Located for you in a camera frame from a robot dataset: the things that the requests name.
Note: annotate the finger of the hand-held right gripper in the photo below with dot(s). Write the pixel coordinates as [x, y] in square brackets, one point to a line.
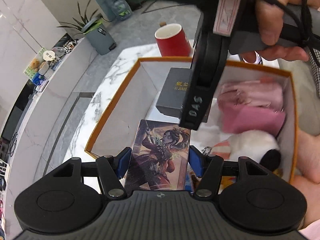
[196, 105]

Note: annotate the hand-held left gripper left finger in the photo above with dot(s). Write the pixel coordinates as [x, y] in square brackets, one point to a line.
[123, 163]

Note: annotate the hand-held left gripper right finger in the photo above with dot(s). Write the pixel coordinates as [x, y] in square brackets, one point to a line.
[196, 163]

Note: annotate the dark grey gift box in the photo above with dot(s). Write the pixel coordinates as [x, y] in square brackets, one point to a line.
[172, 92]

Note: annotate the illustrated picture card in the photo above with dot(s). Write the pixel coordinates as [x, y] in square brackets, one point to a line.
[157, 160]

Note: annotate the pink zip pouch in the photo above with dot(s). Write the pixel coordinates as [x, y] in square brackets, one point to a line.
[250, 92]

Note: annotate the white plush toy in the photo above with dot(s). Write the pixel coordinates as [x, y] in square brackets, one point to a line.
[250, 145]

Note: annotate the orange cardboard box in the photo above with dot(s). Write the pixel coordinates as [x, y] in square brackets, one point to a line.
[117, 100]

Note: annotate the person's right hand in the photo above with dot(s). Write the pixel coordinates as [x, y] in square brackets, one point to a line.
[271, 25]

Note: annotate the red cup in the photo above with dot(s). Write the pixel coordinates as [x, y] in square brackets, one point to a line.
[175, 42]

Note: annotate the blue water jug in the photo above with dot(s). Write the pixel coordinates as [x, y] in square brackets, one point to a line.
[121, 7]

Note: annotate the marble television console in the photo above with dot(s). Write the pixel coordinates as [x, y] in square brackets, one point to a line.
[50, 100]

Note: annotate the grey trash bin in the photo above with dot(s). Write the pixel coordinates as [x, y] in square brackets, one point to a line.
[100, 40]

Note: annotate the houndstooth garment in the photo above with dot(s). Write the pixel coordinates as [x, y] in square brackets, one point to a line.
[315, 70]

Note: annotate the spiky green potted plant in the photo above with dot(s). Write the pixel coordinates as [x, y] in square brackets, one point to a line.
[80, 22]

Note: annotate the black white checkered toy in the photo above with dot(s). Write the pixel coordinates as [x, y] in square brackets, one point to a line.
[68, 45]

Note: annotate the white paper fan sign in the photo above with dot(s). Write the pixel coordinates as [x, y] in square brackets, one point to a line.
[48, 55]

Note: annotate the small brown teddy bear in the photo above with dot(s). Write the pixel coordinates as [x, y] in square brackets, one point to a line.
[34, 65]

